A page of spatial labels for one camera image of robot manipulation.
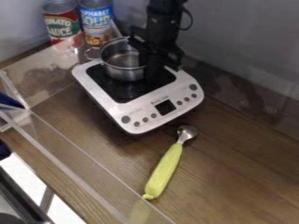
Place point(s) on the black table frame leg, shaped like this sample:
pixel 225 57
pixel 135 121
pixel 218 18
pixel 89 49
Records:
pixel 18 208

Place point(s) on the white and black stove top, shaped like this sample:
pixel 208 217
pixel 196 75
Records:
pixel 138 106

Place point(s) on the alphabet soup can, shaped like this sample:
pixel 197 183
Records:
pixel 97 14

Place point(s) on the silver metal pot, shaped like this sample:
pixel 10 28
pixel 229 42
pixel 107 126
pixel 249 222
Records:
pixel 119 58

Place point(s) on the clear acrylic barrier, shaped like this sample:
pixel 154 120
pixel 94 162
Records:
pixel 103 163

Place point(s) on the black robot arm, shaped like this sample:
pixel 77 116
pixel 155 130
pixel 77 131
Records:
pixel 170 7

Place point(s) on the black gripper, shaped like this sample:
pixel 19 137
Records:
pixel 155 42

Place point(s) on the tomato sauce can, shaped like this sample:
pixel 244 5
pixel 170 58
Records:
pixel 62 21

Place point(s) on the green handled ice cream scoop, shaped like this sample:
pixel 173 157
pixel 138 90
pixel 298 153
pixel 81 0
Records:
pixel 169 162

